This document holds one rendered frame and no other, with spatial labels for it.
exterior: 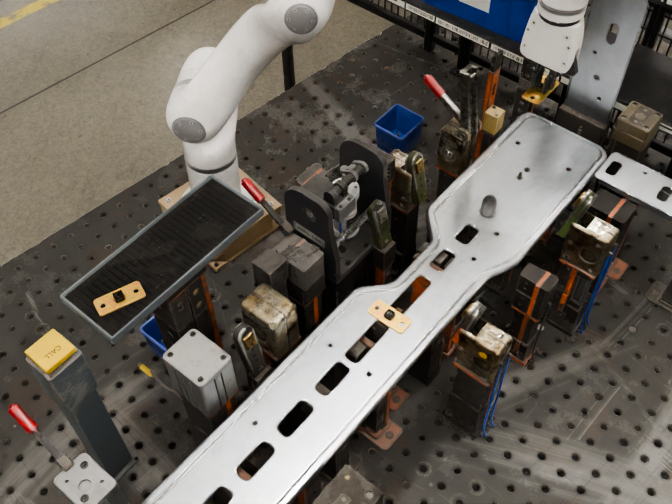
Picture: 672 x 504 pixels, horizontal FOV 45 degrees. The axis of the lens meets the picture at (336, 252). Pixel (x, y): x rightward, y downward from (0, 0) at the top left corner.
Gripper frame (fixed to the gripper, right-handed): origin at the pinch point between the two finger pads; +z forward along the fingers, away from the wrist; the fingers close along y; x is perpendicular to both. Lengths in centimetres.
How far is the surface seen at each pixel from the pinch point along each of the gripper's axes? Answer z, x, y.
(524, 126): 27.6, 14.5, -7.4
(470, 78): 7.9, -0.3, -15.3
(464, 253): 27.5, -24.8, 2.7
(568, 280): 40.0, -7.8, 20.0
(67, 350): 12, -94, -31
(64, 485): 22, -108, -18
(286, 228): 18, -48, -24
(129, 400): 59, -84, -42
